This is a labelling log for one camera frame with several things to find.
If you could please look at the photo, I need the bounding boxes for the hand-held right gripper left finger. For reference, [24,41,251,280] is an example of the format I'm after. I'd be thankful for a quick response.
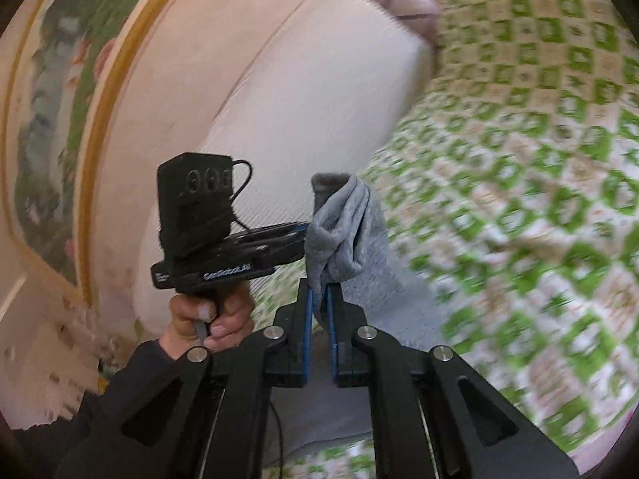
[54,278,314,479]

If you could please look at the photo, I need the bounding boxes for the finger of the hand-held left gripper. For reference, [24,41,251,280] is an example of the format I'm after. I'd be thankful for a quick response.
[228,221,309,261]

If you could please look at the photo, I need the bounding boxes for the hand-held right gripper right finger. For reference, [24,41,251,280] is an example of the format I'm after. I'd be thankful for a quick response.
[326,283,581,479]

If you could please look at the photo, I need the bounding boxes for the grey pants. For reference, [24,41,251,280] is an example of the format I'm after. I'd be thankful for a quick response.
[268,172,456,456]

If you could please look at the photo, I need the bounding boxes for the person's left forearm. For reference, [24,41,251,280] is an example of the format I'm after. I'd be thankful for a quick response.
[10,338,213,479]

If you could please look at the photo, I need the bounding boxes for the person's left hand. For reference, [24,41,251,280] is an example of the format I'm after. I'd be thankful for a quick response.
[159,285,256,361]

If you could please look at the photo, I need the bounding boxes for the white ribbed bolster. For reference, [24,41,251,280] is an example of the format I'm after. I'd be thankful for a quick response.
[134,0,436,333]

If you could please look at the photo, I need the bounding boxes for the green patterned bedsheet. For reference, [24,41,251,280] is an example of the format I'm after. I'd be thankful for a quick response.
[250,0,639,479]

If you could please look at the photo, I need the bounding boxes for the purple patterned pillow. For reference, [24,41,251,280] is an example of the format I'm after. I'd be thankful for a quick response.
[347,0,443,48]

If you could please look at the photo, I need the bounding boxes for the black cable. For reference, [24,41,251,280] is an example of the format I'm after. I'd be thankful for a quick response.
[228,158,254,233]

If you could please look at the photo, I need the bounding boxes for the gold framed wall picture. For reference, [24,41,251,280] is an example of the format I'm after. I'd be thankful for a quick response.
[2,0,203,306]

